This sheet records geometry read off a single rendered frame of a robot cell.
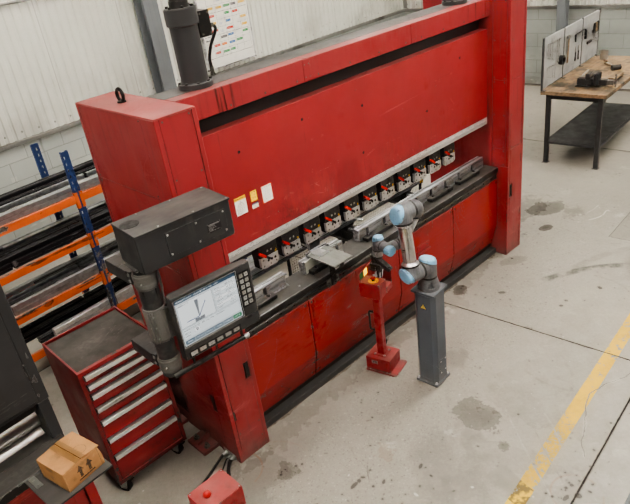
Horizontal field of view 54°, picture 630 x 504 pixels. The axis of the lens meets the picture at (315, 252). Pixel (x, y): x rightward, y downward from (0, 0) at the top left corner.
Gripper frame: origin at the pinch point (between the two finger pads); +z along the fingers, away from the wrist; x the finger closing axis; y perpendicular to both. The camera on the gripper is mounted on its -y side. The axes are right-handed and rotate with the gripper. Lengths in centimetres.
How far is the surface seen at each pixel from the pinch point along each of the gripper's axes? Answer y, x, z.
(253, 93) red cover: 56, 51, -143
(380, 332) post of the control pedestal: -3.5, 7.8, 40.5
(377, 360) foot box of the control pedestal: -4, 14, 62
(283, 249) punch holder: 47, 48, -39
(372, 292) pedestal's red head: -1.0, 15.1, 1.2
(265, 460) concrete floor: 24, 121, 75
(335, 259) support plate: 21.7, 25.0, -25.2
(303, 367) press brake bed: 33, 58, 49
